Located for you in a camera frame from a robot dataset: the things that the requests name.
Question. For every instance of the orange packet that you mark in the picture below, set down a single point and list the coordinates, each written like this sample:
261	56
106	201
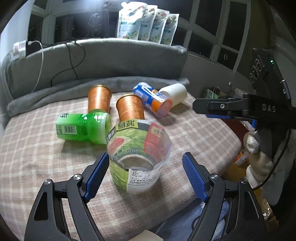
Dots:
241	158

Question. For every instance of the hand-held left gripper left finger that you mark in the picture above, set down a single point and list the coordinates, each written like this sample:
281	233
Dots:
97	177

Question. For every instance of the green plastic bottle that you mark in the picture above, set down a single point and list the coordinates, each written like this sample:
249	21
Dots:
81	127

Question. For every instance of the white paper cup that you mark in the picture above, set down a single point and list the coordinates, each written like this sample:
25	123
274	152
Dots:
174	92

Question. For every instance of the plaid blanket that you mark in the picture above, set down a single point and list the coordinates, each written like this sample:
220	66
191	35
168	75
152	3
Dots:
46	162

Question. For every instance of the white spouted pouch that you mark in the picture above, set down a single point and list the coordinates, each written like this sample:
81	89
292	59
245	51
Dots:
129	20

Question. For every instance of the grey blanket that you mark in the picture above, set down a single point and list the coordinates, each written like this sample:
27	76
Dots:
115	60

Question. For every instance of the white printed pouch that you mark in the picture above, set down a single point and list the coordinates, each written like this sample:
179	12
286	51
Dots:
170	30
159	26
149	23

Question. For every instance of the blue cloth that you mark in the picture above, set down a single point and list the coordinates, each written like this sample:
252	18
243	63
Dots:
185	217

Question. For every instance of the white window frame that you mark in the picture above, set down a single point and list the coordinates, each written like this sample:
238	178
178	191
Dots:
187	23

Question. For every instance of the small green carton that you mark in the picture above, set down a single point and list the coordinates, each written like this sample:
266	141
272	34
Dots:
211	93

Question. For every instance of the person's right hand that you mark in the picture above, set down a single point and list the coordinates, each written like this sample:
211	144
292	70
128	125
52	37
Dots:
261	162

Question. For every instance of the orange paper cup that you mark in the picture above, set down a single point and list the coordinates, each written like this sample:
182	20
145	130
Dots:
130	109
99	98

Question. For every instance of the white charger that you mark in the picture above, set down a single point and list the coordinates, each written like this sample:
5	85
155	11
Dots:
19	49

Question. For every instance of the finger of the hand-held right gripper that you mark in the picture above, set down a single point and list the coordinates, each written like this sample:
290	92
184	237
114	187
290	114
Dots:
218	116
215	105

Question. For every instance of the white paper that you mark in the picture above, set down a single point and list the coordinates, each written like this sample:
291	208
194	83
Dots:
148	235

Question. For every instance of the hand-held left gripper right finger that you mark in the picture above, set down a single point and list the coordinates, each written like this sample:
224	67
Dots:
194	178

